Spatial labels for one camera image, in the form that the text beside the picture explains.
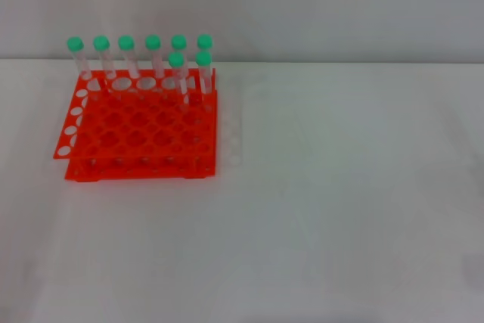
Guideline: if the green-capped clear test tube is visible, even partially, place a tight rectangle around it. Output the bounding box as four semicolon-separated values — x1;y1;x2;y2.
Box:
92;35;118;79
197;33;214;52
167;52;191;107
170;34;188;54
117;35;141;79
66;36;92;79
144;34;166;79
194;51;214;97

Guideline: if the orange test tube rack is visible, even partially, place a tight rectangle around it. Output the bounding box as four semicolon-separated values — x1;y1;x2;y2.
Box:
51;68;221;182

